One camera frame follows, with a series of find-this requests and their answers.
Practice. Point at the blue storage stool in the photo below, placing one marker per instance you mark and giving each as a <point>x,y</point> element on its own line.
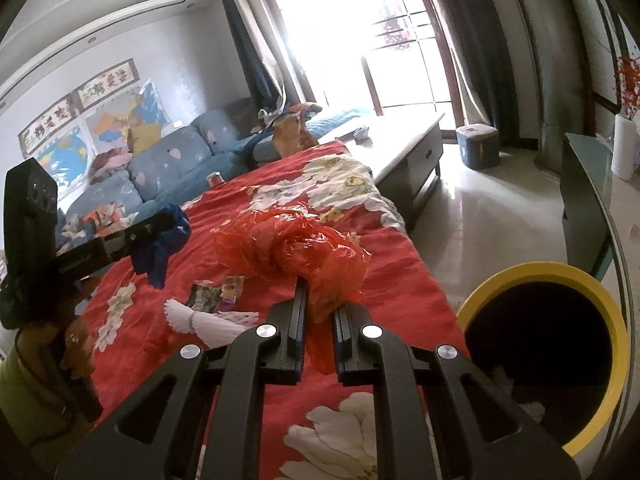
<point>477,147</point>

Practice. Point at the country map poster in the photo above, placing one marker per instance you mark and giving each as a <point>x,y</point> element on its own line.
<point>115,120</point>

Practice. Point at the world map poster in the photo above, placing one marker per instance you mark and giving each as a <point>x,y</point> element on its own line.
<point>65,160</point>

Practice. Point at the blue cloth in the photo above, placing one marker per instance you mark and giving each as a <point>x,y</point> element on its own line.
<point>162,250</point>

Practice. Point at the white coffee table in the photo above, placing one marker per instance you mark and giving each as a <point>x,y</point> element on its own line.
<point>400,145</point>

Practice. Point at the white foam net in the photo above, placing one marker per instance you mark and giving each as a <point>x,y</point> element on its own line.
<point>215,327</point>

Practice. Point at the pile of clothes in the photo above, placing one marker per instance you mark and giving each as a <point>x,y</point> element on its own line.
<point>112,162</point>

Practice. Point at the drink can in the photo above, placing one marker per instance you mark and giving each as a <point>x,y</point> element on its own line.
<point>216,180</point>

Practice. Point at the red floral blanket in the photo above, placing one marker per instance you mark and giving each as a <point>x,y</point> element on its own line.
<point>200,240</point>

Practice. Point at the red plastic bag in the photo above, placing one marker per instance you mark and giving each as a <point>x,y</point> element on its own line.
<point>290,250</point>

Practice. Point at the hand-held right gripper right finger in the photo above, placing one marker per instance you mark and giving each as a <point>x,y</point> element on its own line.
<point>345,335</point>

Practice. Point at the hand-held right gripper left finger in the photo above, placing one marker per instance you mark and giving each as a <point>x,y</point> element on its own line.
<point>295,320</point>

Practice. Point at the orange white patterned cloth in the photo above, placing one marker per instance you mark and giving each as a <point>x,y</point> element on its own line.
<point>95,220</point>

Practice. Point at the yellow cushion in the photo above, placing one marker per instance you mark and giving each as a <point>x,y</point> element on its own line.
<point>144,139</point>

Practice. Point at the orange paper bag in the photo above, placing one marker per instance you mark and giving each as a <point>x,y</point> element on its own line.
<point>292,137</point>

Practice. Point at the glass television stand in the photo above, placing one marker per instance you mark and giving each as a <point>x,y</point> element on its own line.
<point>585,200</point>

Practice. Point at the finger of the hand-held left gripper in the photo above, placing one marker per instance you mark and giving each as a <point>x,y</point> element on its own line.
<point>110,250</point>

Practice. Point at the framed calligraphy picture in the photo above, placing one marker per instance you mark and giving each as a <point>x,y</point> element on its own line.
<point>47,120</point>
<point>105,82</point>

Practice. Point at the blue patterned sofa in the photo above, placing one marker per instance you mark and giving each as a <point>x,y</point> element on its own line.
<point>165,160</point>

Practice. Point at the person's left hand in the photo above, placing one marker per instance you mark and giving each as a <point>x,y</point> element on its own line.
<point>77,355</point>

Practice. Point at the yellow trash bin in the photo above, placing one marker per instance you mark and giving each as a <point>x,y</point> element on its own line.
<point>530,272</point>

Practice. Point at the green snack wrapper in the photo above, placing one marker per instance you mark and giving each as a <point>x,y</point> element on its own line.
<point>210,295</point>

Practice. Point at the white vase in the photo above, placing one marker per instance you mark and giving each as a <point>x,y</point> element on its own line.
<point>625,150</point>

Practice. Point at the grey standing air conditioner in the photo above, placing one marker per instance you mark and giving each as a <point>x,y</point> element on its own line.
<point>545,110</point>

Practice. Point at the glass balcony door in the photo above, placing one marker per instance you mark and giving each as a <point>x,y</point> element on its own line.
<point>350,35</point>

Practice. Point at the dark grey curtain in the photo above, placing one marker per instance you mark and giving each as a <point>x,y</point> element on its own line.
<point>250,45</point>
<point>475,45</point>

